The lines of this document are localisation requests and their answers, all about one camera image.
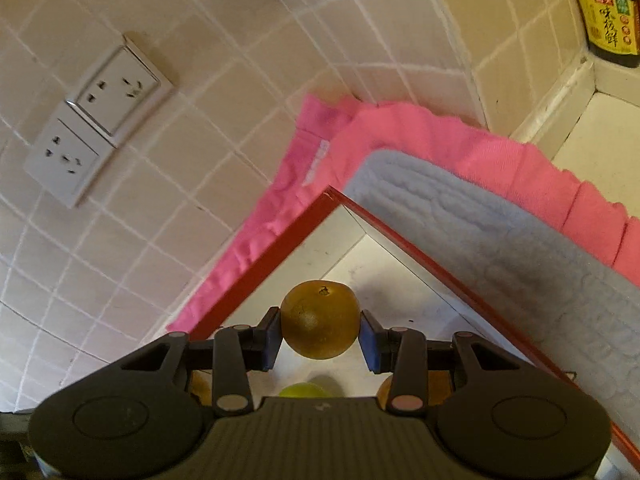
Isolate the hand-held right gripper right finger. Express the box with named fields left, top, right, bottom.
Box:
left=359, top=309, right=523, bottom=415

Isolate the mandarin orange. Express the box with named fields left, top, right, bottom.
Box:
left=376, top=370, right=454, bottom=409

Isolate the dark sauce bottle yellow label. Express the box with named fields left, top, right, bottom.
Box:
left=569, top=0, right=640, bottom=69

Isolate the blue quilted mat pink ruffle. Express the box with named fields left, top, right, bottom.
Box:
left=167, top=92, right=640, bottom=448

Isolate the white wall outlet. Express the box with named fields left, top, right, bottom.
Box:
left=65, top=32, right=179, bottom=148
left=22, top=102, right=118, bottom=209

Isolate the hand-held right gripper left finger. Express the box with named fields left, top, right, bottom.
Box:
left=117, top=306, right=285, bottom=417

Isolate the green apple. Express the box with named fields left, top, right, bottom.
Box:
left=277, top=381, right=339, bottom=400

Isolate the red box with white inside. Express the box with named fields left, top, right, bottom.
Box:
left=187, top=186, right=640, bottom=480

